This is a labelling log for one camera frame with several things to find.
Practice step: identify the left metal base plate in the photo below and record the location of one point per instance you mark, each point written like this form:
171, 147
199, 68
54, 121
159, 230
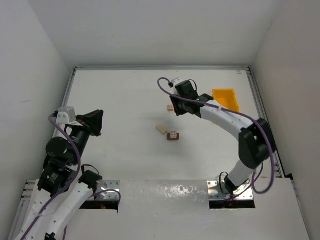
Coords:
107, 191

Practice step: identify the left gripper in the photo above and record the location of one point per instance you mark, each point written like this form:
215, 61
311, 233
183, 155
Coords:
85, 124

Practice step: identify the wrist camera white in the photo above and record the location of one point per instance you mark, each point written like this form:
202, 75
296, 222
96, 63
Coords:
65, 115
174, 82

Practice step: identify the yellow plastic bin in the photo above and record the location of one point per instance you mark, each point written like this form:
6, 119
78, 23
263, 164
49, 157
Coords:
227, 98

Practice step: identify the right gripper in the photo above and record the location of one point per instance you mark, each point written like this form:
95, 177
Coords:
178, 108

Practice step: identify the beige cube with holes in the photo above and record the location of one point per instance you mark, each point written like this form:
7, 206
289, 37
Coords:
173, 133

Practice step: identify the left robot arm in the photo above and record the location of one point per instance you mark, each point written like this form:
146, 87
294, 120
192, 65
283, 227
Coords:
63, 187

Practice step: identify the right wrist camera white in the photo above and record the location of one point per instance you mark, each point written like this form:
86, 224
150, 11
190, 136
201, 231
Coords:
174, 82

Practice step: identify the small patterned wood block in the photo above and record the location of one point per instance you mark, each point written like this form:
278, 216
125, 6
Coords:
170, 108

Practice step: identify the beige flat wood plank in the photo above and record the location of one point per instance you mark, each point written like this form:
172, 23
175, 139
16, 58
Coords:
162, 129

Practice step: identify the brown rectangular wood block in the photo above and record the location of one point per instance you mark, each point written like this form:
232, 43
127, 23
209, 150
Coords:
169, 139

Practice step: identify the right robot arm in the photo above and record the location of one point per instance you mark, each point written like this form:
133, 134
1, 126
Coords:
255, 139

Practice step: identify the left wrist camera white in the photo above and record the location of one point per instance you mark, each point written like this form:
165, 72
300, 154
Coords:
65, 115

